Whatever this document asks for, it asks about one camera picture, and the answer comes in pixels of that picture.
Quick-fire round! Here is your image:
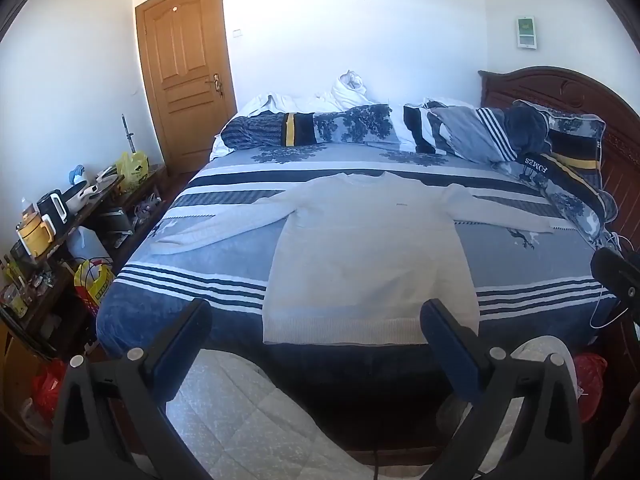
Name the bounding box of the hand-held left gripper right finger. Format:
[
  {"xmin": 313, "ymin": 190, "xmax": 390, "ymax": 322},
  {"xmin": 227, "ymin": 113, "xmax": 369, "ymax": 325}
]
[{"xmin": 420, "ymin": 298, "xmax": 585, "ymax": 480}]

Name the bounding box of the white quilted cloth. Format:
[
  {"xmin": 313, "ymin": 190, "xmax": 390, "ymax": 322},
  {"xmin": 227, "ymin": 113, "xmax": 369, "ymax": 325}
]
[{"xmin": 165, "ymin": 337, "xmax": 581, "ymax": 480}]

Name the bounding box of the white round appliance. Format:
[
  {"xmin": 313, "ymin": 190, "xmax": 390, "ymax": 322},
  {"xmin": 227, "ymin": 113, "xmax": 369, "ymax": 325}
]
[{"xmin": 64, "ymin": 185, "xmax": 101, "ymax": 216}]

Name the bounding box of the dark wooden side table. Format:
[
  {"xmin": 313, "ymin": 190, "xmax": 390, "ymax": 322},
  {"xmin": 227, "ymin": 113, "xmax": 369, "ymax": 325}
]
[{"xmin": 0, "ymin": 162, "xmax": 171, "ymax": 361}]

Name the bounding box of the dark blue patterned pillow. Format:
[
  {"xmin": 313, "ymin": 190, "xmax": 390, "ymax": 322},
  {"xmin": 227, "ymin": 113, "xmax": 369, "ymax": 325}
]
[{"xmin": 512, "ymin": 101, "xmax": 616, "ymax": 251}]

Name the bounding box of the clear plastic water jug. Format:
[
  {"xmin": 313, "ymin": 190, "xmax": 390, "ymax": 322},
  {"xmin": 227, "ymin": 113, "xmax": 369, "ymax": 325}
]
[{"xmin": 66, "ymin": 226, "xmax": 112, "ymax": 266}]

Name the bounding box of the bed with blue striped sheet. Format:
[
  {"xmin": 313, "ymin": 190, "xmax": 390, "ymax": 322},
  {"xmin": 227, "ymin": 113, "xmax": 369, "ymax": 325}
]
[{"xmin": 95, "ymin": 102, "xmax": 626, "ymax": 391}]

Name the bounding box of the yellow plastic bag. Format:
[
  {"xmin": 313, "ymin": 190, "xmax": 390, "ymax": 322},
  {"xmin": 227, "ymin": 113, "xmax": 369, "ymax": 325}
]
[{"xmin": 115, "ymin": 151, "xmax": 150, "ymax": 192}]

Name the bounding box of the red plastic bag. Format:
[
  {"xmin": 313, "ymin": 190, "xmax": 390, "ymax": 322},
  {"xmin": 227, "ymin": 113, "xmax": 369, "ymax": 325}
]
[
  {"xmin": 31, "ymin": 359, "xmax": 68, "ymax": 427},
  {"xmin": 571, "ymin": 352, "xmax": 609, "ymax": 423}
]

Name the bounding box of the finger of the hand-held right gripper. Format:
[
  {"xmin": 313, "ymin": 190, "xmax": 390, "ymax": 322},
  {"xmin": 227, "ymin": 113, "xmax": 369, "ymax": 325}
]
[{"xmin": 591, "ymin": 247, "xmax": 640, "ymax": 321}]

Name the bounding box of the glass jar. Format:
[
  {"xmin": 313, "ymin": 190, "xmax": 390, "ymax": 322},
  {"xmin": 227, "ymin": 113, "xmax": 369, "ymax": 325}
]
[{"xmin": 1, "ymin": 284, "xmax": 29, "ymax": 319}]

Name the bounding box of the dark wooden headboard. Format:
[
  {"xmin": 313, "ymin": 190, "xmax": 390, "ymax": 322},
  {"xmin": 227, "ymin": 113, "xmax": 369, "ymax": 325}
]
[{"xmin": 477, "ymin": 65, "xmax": 640, "ymax": 341}]

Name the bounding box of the wooden door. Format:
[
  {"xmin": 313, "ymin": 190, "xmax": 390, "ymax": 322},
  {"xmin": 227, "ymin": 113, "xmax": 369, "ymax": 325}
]
[{"xmin": 134, "ymin": 0, "xmax": 238, "ymax": 177}]

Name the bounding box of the yellow and red bag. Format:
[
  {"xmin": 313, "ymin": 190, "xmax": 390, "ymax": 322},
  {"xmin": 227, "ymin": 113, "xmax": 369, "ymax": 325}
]
[{"xmin": 74, "ymin": 258, "xmax": 115, "ymax": 317}]

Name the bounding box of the white wall control panel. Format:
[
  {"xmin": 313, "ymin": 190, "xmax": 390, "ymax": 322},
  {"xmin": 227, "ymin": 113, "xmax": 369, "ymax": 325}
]
[{"xmin": 515, "ymin": 16, "xmax": 538, "ymax": 50}]

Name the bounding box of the black and white kettle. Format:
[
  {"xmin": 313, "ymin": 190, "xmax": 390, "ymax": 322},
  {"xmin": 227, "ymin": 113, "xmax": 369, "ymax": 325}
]
[{"xmin": 36, "ymin": 189, "xmax": 69, "ymax": 227}]

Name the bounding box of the white knit sweater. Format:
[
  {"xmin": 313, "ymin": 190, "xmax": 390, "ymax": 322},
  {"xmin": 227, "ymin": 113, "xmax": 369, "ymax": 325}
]
[{"xmin": 156, "ymin": 171, "xmax": 556, "ymax": 346}]

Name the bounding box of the black stick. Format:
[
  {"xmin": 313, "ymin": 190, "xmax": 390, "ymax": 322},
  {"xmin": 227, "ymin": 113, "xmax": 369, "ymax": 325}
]
[{"xmin": 120, "ymin": 114, "xmax": 137, "ymax": 155}]

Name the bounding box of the white handheld device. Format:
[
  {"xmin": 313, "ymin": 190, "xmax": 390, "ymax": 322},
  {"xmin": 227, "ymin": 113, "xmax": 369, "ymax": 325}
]
[{"xmin": 82, "ymin": 174, "xmax": 126, "ymax": 199}]

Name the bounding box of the white pillow pile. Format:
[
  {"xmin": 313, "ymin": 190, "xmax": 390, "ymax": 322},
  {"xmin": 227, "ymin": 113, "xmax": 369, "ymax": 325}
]
[{"xmin": 210, "ymin": 70, "xmax": 396, "ymax": 161}]

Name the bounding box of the blue striped quilt pile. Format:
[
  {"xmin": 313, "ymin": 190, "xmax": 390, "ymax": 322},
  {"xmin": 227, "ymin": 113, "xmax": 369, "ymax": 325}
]
[{"xmin": 402, "ymin": 100, "xmax": 551, "ymax": 165}]

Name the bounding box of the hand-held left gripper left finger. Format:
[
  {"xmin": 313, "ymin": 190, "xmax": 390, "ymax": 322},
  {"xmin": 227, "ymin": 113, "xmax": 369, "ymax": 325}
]
[{"xmin": 50, "ymin": 298, "xmax": 213, "ymax": 480}]

